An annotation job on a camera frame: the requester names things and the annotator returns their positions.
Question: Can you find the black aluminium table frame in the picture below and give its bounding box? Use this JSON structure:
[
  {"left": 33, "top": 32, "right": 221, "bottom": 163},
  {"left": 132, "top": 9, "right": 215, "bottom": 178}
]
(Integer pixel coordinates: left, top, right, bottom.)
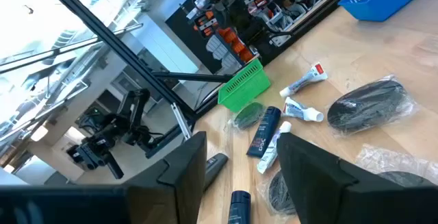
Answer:
[{"left": 34, "top": 0, "right": 363, "bottom": 160}]

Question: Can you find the storage shelf with parts bins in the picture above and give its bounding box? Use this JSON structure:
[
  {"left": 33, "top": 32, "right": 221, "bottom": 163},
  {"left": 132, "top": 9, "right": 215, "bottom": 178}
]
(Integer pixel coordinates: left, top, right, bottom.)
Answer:
[{"left": 186, "top": 0, "right": 343, "bottom": 76}]

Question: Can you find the navy travel bottle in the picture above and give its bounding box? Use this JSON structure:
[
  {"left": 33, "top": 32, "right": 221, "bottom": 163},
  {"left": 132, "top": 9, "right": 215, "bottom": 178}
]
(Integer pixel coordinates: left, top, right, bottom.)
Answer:
[
  {"left": 246, "top": 105, "right": 282, "bottom": 159},
  {"left": 227, "top": 190, "right": 252, "bottom": 224}
]

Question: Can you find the grey remote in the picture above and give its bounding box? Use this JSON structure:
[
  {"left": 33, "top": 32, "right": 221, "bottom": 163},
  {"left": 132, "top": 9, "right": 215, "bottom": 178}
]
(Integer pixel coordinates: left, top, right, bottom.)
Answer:
[{"left": 204, "top": 153, "right": 229, "bottom": 192}]

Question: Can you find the clear plastic bag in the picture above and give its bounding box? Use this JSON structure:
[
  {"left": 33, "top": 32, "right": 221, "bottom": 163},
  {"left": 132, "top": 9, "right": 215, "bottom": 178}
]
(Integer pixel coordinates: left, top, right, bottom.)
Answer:
[{"left": 354, "top": 144, "right": 438, "bottom": 188}]

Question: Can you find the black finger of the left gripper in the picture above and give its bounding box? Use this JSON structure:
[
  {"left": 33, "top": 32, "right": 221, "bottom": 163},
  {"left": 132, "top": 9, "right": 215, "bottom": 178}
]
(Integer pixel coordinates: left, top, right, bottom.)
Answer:
[{"left": 104, "top": 151, "right": 125, "bottom": 180}]

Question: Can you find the green plastic basket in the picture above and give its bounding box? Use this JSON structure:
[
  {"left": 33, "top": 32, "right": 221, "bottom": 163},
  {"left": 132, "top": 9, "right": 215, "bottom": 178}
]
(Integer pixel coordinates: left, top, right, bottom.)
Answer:
[{"left": 217, "top": 58, "right": 272, "bottom": 113}]

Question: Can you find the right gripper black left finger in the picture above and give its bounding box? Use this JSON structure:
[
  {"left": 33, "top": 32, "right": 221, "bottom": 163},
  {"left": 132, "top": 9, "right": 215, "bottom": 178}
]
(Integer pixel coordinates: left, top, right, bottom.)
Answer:
[{"left": 123, "top": 131, "right": 208, "bottom": 224}]

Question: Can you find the white travel toothpaste tube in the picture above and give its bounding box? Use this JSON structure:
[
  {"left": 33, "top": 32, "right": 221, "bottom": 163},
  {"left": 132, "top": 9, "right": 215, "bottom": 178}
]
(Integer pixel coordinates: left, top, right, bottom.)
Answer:
[
  {"left": 282, "top": 96, "right": 325, "bottom": 123},
  {"left": 256, "top": 121, "right": 293, "bottom": 175},
  {"left": 279, "top": 62, "right": 329, "bottom": 98}
]

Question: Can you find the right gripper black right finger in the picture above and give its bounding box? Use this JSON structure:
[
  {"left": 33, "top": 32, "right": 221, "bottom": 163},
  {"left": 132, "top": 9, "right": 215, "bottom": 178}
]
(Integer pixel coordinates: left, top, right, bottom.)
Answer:
[{"left": 276, "top": 133, "right": 394, "bottom": 224}]

